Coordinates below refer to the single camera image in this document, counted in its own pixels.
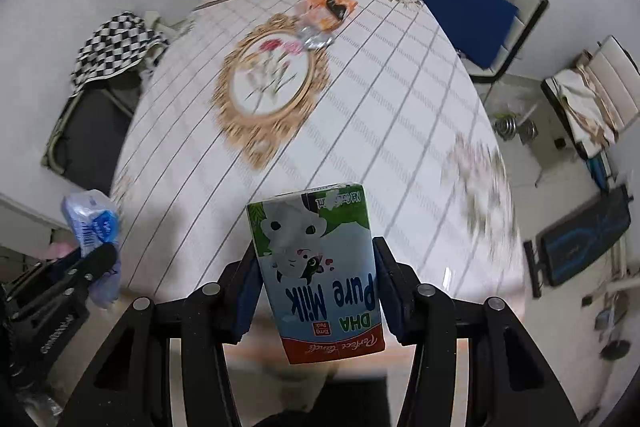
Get blue white plastic wrapper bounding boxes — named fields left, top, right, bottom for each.
left=61, top=190, right=122, bottom=309

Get red blue milk carton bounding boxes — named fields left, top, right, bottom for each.
left=246, top=183, right=385, bottom=364

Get black blue exercise bench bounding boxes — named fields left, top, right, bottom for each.
left=523, top=184, right=634, bottom=299

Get checkered black white cloth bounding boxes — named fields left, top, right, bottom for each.
left=70, top=11, right=169, bottom=98

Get dumbbell weights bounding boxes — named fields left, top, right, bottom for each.
left=492, top=114, right=538, bottom=145

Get chair with cloth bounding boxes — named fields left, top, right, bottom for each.
left=540, top=35, right=639, bottom=160

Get silver foil wrapper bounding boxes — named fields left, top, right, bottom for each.
left=296, top=24, right=335, bottom=51

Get orange snack wrapper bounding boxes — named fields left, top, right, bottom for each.
left=294, top=0, right=358, bottom=31

